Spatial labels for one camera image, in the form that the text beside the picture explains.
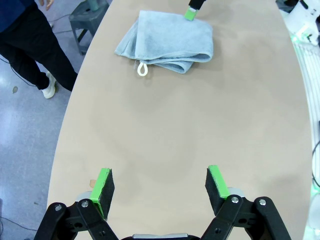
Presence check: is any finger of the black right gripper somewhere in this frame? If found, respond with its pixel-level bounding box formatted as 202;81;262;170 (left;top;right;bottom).
183;0;207;21

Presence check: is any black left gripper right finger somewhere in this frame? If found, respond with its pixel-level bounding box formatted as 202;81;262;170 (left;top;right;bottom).
199;164;292;240

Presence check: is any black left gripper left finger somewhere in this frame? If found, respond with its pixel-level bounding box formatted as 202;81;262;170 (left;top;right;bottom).
33;167;118;240

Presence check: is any light blue towel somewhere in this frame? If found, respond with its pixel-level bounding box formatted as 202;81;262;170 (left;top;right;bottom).
114;9;214;77

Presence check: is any person's left hand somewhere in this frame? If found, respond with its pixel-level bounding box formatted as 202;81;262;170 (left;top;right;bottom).
39;0;55;11

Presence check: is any green cup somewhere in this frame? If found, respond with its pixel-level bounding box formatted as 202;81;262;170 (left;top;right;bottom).
87;0;100;13

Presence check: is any grey stool with hole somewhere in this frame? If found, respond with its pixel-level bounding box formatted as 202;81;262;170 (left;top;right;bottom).
68;0;111;56

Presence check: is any white sneaker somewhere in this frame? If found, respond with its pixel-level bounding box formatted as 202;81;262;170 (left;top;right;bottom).
41;71;58;100

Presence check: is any white ribbed base platform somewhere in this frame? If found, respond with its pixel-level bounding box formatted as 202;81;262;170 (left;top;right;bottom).
291;34;320;226

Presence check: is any person in navy jacket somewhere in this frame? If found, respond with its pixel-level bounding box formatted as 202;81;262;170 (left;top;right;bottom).
0;0;79;92

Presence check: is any black floor cable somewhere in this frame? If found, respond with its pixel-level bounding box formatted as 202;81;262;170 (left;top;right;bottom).
0;56;38;88

